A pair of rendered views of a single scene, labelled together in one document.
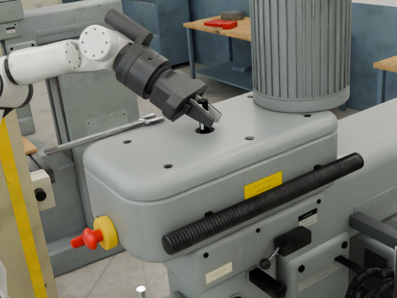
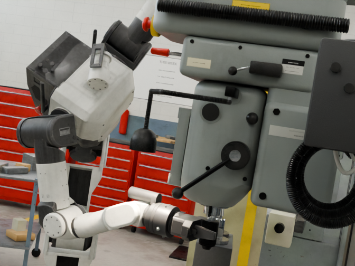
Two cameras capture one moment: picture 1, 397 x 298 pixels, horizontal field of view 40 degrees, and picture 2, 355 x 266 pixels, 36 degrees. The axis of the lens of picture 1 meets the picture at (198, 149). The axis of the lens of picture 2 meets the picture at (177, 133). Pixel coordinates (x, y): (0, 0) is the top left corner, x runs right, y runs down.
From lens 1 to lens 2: 1.19 m
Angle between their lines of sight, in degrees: 48
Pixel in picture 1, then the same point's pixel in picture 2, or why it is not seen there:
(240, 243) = (222, 50)
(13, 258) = not seen: hidden behind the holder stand
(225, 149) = not seen: outside the picture
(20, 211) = (249, 218)
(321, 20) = not seen: outside the picture
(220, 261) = (202, 54)
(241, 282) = (222, 94)
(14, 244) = (234, 244)
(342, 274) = (326, 152)
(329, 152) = (323, 11)
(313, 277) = (289, 130)
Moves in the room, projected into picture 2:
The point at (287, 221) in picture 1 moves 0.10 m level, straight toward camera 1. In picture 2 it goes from (270, 56) to (239, 48)
